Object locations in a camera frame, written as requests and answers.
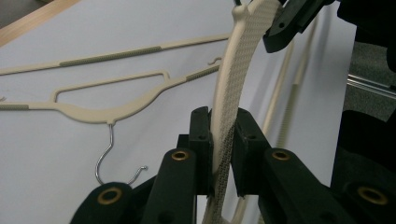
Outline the beige clothes hanger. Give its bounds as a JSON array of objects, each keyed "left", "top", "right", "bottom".
[
  {"left": 202, "top": 0, "right": 320, "bottom": 224},
  {"left": 0, "top": 33, "right": 233, "bottom": 186}
]

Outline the metal rail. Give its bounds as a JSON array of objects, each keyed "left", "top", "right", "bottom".
[{"left": 346, "top": 74, "right": 396, "bottom": 101}]

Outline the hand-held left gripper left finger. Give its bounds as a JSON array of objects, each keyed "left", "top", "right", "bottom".
[{"left": 177, "top": 106, "right": 215, "bottom": 197}]

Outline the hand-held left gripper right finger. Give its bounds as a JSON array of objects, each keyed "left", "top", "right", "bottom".
[{"left": 232, "top": 107, "right": 272, "bottom": 199}]

